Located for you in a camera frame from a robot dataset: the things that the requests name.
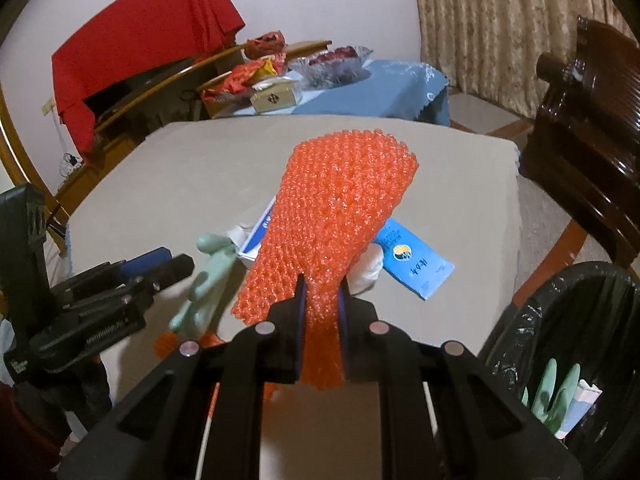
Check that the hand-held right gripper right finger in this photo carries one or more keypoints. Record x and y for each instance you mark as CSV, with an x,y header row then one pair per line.
x,y
357,335

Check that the red and yellow snack bag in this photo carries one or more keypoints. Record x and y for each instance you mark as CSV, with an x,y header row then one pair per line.
x,y
240,77

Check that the dark wooden slatted armchair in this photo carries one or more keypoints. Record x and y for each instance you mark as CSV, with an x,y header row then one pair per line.
x,y
575,150

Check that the black television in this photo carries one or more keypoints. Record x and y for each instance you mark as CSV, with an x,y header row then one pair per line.
x,y
125,91

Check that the beige patterned curtain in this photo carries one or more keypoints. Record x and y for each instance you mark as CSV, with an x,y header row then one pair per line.
x,y
500,25

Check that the blue and white carton box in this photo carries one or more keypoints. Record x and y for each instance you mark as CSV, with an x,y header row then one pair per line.
x,y
260,240

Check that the blue tablecloth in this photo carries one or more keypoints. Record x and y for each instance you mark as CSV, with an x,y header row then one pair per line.
x,y
390,90

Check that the glass fruit bowl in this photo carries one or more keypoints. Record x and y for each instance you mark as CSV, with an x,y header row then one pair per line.
x,y
330,74

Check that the red apples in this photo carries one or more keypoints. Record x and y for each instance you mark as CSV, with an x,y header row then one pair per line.
x,y
332,56

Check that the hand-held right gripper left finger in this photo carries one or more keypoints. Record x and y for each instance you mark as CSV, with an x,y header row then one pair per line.
x,y
286,330

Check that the trash bin with black liner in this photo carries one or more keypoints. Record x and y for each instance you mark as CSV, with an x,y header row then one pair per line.
x,y
600,320

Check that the blue paper packet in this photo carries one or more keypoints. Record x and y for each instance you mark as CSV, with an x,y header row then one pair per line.
x,y
415,260

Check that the orange foam net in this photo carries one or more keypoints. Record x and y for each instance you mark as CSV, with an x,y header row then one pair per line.
x,y
340,200

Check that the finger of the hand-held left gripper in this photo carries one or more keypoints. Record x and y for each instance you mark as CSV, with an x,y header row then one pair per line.
x,y
145,260
172,267

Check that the red cloth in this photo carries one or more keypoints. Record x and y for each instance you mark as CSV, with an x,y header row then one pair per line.
x,y
140,35

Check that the cream box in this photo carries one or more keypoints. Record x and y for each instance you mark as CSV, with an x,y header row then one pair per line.
x,y
275,97

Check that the green rubber glove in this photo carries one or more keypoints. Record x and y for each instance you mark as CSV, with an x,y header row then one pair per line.
x,y
210,280
547,395

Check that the white tissue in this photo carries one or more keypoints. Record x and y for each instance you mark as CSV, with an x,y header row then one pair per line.
x,y
239,237
367,267

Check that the light blue paper cup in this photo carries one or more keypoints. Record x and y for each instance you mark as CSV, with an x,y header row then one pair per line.
x,y
582,402

